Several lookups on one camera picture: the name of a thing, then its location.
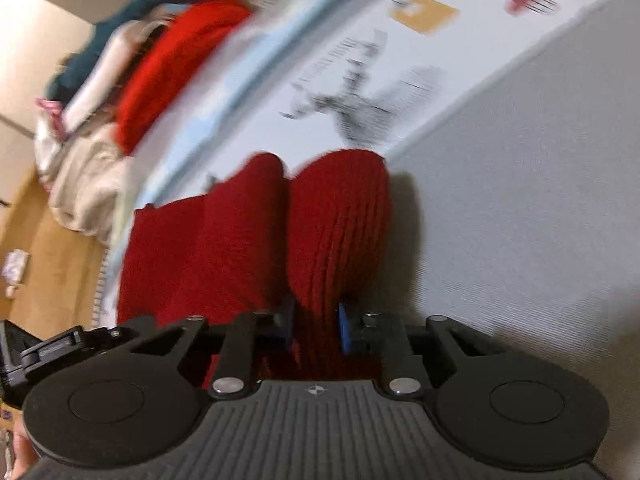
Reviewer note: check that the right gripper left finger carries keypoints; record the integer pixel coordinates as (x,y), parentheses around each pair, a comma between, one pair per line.
(245,349)

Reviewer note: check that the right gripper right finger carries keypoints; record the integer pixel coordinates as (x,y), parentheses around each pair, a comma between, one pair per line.
(383,339)

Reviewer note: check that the dark red knit sweater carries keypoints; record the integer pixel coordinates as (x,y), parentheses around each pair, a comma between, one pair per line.
(262,241)

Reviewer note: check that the crumpled tissue pack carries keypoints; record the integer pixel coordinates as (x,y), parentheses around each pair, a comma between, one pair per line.
(14,266)

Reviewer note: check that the cream fleece folded blanket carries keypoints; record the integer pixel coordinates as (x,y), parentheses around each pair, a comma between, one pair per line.
(83,174)

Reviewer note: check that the grey printed bed mat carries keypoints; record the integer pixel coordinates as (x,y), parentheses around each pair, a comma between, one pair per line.
(512,131)

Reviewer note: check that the white folded bedding stack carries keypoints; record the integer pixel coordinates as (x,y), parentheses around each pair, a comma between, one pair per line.
(126,42)

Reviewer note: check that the bright red folded blanket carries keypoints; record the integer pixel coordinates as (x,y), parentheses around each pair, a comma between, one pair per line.
(171,63)

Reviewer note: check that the light blue folded sheet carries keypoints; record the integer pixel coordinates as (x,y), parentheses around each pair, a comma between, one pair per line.
(186,132)

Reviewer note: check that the teal shark plush toy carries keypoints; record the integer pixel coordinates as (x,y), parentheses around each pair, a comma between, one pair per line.
(70,79)

